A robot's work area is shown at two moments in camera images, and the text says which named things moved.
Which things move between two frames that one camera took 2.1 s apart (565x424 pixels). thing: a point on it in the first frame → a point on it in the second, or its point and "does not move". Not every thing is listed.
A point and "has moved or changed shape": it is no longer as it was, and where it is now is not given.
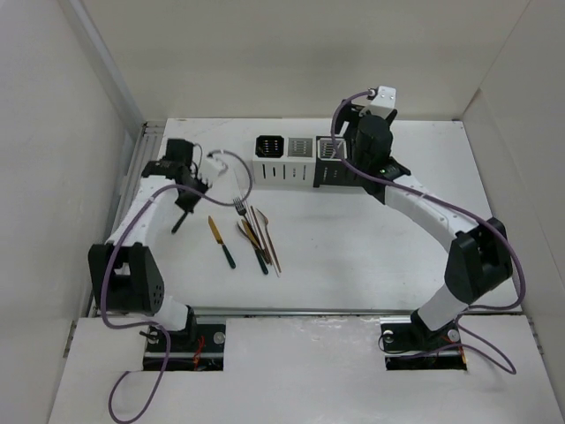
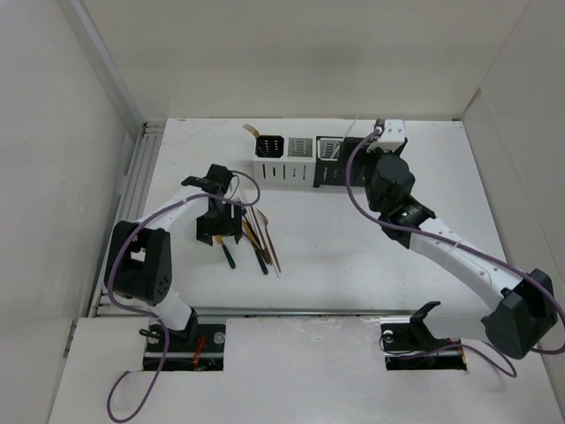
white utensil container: (282, 160) does not move
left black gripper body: (188, 200) → (222, 222)
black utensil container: (329, 170) does not move
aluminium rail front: (305, 311) does not move
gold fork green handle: (179, 222) has moved or changed shape
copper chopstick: (260, 234) does not move
